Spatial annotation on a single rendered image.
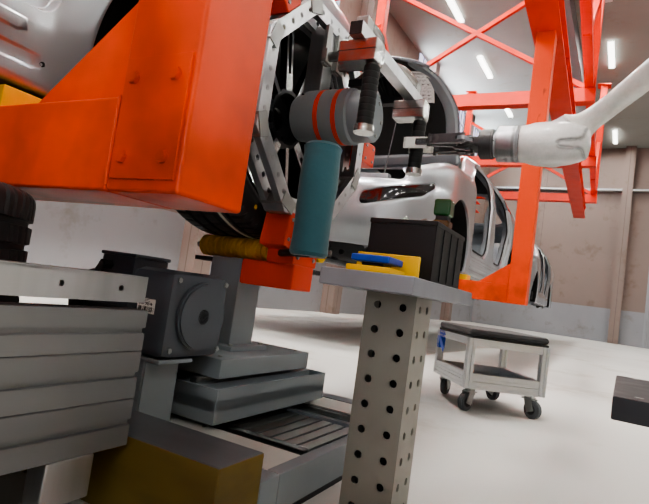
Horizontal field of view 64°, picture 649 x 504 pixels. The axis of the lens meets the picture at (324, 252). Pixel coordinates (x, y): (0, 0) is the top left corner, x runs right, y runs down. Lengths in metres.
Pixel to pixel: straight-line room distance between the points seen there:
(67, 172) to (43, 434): 0.44
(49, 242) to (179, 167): 4.95
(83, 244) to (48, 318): 5.16
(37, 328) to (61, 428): 0.15
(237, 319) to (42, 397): 0.68
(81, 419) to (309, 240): 0.57
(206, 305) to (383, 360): 0.38
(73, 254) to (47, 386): 5.10
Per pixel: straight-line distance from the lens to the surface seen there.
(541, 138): 1.34
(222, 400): 1.19
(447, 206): 1.26
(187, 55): 0.88
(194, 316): 1.09
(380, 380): 1.00
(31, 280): 0.78
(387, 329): 0.99
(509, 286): 4.83
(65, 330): 0.82
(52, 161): 1.05
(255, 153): 1.22
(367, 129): 1.12
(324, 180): 1.17
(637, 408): 1.05
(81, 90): 1.07
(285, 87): 1.46
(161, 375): 1.14
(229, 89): 0.91
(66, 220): 5.83
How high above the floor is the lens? 0.41
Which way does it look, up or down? 4 degrees up
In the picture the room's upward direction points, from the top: 8 degrees clockwise
